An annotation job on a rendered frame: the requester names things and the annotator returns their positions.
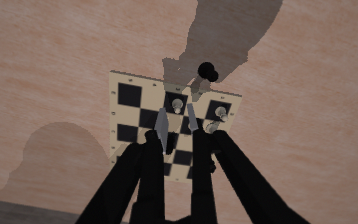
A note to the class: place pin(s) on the chessboard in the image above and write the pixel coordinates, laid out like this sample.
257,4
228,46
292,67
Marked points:
134,104

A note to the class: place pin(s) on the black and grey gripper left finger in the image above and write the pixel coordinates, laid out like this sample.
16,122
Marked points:
111,200

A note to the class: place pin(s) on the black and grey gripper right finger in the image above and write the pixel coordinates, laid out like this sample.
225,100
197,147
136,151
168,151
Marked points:
261,202

